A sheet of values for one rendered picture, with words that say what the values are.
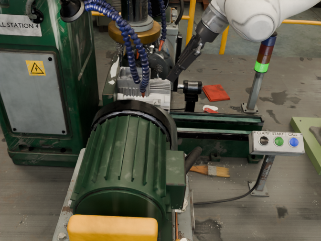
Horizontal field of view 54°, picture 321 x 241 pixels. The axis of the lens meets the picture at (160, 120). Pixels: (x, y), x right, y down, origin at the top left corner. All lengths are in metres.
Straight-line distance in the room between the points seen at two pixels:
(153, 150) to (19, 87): 0.64
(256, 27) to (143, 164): 0.46
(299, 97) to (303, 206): 0.79
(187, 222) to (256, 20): 0.50
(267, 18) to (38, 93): 0.74
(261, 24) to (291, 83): 1.24
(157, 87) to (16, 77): 0.49
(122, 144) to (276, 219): 0.79
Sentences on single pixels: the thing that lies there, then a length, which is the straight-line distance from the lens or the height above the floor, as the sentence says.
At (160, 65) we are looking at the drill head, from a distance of 1.42.
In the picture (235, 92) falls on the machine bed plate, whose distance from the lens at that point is 1.83.
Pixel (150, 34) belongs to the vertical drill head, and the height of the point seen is 1.33.
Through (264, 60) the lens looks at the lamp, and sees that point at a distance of 1.55.
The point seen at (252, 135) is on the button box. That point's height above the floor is 1.07.
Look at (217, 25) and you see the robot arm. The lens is 1.03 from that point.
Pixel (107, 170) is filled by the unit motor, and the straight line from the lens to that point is 0.53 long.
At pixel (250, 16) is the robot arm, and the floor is 1.48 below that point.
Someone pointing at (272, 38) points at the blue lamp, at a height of 1.20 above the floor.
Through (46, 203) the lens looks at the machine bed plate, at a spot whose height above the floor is 0.80.
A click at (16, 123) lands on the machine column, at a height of 1.02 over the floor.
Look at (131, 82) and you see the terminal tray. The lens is 1.17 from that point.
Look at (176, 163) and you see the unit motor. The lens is 0.60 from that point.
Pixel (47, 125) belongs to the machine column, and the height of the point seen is 1.02.
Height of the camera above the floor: 1.74
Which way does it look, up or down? 38 degrees down
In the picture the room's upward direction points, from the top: 4 degrees clockwise
